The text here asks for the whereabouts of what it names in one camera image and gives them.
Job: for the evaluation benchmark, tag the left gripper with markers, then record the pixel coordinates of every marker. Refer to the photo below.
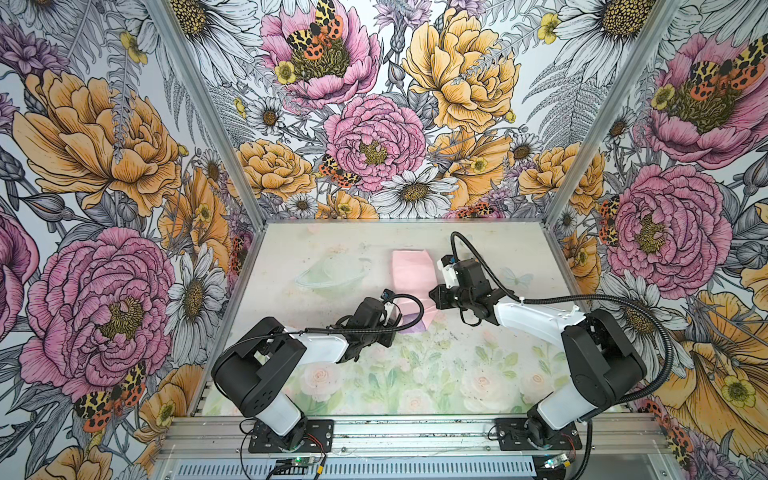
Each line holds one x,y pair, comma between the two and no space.
386,340

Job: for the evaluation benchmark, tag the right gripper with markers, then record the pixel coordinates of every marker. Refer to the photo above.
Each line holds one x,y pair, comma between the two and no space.
440,299

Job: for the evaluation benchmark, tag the purple wrapping paper sheet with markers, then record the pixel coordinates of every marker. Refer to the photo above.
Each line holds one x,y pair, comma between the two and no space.
413,272

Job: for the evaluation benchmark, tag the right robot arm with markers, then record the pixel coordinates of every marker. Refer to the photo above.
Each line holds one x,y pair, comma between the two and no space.
603,364

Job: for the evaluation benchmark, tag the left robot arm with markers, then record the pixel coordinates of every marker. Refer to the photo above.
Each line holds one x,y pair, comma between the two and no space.
252,372

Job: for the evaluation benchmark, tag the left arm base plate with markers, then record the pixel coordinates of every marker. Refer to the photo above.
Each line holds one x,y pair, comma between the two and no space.
308,436

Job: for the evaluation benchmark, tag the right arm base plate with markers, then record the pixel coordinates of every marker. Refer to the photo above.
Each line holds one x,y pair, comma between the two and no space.
532,435

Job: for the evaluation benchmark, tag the aluminium front rail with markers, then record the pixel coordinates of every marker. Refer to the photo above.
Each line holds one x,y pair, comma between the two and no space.
616,446

